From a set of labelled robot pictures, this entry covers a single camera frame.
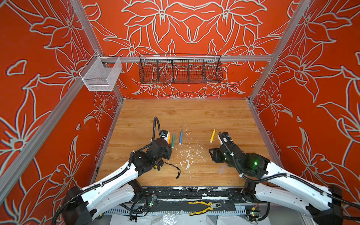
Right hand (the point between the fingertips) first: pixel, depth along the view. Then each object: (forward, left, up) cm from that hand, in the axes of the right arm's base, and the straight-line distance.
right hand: (209, 150), depth 73 cm
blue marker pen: (+16, +15, -14) cm, 26 cm away
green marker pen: (+16, +20, -15) cm, 29 cm away
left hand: (+5, +21, -2) cm, 22 cm away
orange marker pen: (+4, +21, +10) cm, 23 cm away
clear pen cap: (-5, -9, -15) cm, 18 cm away
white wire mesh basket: (+42, +68, +18) cm, 82 cm away
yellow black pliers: (-23, 0, -14) cm, 27 cm away
